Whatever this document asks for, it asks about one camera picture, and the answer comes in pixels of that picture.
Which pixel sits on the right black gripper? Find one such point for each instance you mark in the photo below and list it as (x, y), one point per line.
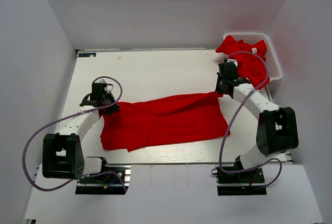
(219, 89)

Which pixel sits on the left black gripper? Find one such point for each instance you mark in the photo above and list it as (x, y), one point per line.
(114, 108)

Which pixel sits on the red t shirt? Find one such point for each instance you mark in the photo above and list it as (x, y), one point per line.
(170, 120)

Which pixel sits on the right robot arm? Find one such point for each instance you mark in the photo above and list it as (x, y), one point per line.
(276, 129)

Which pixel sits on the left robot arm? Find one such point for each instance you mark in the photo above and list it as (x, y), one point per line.
(62, 152)

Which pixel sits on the red t shirts pile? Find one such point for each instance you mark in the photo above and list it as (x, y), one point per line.
(249, 65)

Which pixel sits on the blue table label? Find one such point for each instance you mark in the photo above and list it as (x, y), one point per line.
(86, 55)

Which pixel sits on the white plastic basket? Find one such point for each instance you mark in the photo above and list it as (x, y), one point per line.
(273, 65)

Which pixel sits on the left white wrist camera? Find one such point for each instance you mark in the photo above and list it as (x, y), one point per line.
(103, 85)

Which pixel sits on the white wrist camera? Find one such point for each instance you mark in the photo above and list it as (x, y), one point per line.
(233, 61)
(103, 85)

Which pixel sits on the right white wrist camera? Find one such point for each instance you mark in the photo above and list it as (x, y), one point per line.
(233, 61)

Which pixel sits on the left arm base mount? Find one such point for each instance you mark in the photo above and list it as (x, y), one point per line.
(115, 181)

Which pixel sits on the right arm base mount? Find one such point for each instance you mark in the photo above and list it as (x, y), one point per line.
(239, 184)

